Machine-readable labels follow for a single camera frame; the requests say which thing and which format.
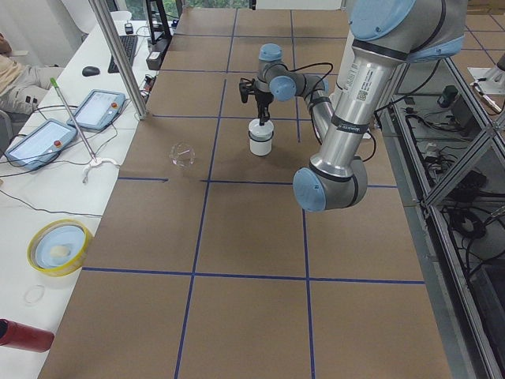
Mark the near blue teach pendant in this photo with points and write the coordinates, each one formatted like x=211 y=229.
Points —
x=42 y=145

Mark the yellow tape roll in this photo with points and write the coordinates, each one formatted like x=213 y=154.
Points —
x=59 y=248

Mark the black desktop box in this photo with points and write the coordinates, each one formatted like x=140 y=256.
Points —
x=157 y=52

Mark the aluminium frame post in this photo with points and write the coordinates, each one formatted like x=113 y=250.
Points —
x=107 y=25

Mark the white cup lid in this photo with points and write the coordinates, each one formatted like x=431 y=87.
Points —
x=261 y=132

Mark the clear plastic funnel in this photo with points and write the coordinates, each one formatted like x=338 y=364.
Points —
x=182 y=154

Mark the red cylinder bottle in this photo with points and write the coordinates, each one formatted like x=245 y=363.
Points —
x=25 y=337

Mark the metal rod with green tip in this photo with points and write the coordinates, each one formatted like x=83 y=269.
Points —
x=71 y=115

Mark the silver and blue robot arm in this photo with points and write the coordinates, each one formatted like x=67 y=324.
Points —
x=385 y=35

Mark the far blue teach pendant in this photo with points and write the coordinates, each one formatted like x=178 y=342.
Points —
x=99 y=109

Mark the blue teach pendant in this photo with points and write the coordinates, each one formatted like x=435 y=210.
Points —
x=42 y=145
x=99 y=109

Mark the white enamel cup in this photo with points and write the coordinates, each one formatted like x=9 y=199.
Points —
x=260 y=146

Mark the seated person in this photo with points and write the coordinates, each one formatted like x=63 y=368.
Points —
x=23 y=87

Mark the black computer mouse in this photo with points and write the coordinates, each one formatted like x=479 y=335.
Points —
x=90 y=71

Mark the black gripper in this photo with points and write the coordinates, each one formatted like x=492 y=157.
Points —
x=260 y=96

